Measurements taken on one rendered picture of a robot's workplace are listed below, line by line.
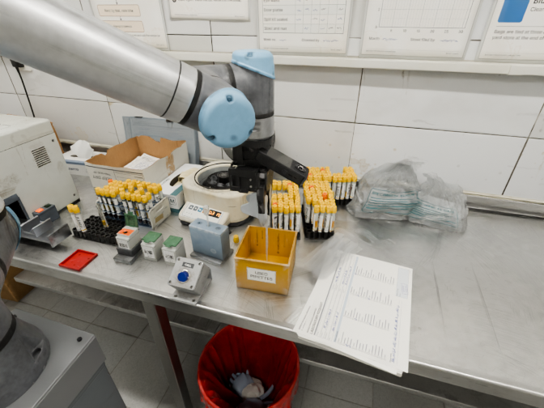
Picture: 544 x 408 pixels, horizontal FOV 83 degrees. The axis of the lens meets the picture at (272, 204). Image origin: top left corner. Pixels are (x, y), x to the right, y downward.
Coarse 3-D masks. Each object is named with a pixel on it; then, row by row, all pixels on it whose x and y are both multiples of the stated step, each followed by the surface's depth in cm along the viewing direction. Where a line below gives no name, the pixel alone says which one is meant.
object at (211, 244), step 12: (192, 228) 83; (204, 228) 81; (216, 228) 81; (192, 240) 85; (204, 240) 83; (216, 240) 81; (228, 240) 84; (192, 252) 87; (204, 252) 85; (216, 252) 83; (228, 252) 86; (216, 264) 83
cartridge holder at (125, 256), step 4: (140, 240) 87; (136, 244) 85; (140, 244) 87; (120, 248) 84; (136, 248) 85; (140, 248) 87; (120, 252) 85; (124, 252) 84; (128, 252) 84; (132, 252) 84; (136, 252) 85; (140, 252) 87; (116, 256) 85; (120, 256) 85; (124, 256) 85; (128, 256) 85; (132, 256) 84; (136, 256) 85; (116, 260) 84; (120, 260) 84; (124, 260) 83; (128, 260) 83; (132, 260) 84
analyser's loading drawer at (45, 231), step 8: (24, 224) 88; (32, 224) 90; (40, 224) 88; (48, 224) 90; (64, 224) 90; (24, 232) 88; (32, 232) 90; (40, 232) 88; (48, 232) 90; (56, 232) 87; (64, 232) 90; (40, 240) 87; (48, 240) 86; (56, 240) 87
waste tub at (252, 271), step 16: (256, 240) 84; (272, 240) 83; (288, 240) 82; (240, 256) 77; (256, 256) 86; (272, 256) 86; (288, 256) 85; (240, 272) 74; (256, 272) 73; (272, 272) 72; (288, 272) 71; (256, 288) 76; (272, 288) 74; (288, 288) 75
